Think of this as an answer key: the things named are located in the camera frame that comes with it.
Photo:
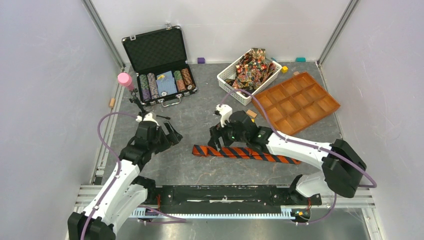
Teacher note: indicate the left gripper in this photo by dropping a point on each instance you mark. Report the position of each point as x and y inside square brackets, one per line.
[169, 138]

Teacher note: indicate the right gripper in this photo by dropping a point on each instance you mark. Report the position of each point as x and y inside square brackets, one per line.
[215, 135]

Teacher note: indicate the orange navy striped tie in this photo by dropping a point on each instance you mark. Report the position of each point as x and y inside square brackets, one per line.
[241, 153]

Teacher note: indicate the white plastic basket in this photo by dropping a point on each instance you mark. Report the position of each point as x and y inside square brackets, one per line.
[241, 95]

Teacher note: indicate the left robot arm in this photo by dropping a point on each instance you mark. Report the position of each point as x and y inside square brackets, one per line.
[125, 189]

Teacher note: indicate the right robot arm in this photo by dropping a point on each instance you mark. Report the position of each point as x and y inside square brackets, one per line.
[340, 168]

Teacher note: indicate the patterned colourful ties pile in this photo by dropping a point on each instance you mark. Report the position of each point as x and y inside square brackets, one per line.
[252, 70]

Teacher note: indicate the brown wooden block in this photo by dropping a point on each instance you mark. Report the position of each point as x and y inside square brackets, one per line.
[251, 113]

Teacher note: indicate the cork piece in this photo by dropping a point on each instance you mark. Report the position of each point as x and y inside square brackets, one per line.
[112, 103]

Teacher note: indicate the pink microphone on tripod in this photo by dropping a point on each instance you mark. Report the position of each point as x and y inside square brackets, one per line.
[125, 80]

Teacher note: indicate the purple block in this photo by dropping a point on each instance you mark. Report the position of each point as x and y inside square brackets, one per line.
[201, 60]

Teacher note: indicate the wooden compartment tray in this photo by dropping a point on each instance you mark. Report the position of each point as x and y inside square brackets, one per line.
[295, 104]

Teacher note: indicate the black poker chip case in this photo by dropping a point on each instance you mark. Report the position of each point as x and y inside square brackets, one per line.
[160, 61]

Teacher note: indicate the small yellow cube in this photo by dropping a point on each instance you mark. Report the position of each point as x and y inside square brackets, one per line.
[284, 69]

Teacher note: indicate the teal block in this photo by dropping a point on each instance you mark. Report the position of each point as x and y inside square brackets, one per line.
[300, 59]

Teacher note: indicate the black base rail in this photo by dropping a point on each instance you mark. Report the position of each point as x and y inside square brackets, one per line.
[226, 199]

